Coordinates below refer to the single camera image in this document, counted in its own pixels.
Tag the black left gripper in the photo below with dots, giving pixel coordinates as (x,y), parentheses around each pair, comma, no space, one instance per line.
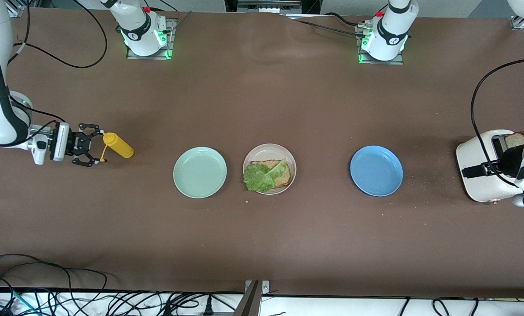
(512,162)

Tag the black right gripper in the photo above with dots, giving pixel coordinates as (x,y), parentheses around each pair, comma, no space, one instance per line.
(76,144)

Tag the yellow squeeze bottle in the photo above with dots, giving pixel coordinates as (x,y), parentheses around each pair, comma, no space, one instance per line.
(121,148)

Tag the brown bread slice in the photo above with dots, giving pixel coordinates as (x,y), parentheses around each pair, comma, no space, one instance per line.
(283,177)
(514,140)

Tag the green lettuce leaf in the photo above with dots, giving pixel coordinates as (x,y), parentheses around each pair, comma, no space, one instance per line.
(257,177)

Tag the blue plate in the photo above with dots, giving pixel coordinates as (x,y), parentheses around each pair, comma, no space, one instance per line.
(376,171)

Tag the mint green plate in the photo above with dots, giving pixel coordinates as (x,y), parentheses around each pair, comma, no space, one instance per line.
(200,172)

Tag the beige plate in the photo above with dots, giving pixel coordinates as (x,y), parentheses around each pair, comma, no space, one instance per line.
(268,151)

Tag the white toaster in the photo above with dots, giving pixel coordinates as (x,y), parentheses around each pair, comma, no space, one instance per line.
(479,188)

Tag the black power plug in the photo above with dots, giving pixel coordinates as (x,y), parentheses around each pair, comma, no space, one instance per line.
(208,309)

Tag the black equipment box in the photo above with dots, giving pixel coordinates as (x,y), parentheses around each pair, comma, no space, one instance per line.
(244,5)

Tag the grey metal bar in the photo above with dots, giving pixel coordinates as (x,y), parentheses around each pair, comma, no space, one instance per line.
(249,305)

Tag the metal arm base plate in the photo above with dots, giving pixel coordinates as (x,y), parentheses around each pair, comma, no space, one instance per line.
(367,62)
(132,55)

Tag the aluminium corner bracket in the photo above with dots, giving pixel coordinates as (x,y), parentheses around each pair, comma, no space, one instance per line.
(517,24)

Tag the small metal bracket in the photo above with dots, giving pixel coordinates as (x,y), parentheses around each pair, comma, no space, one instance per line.
(265,287)

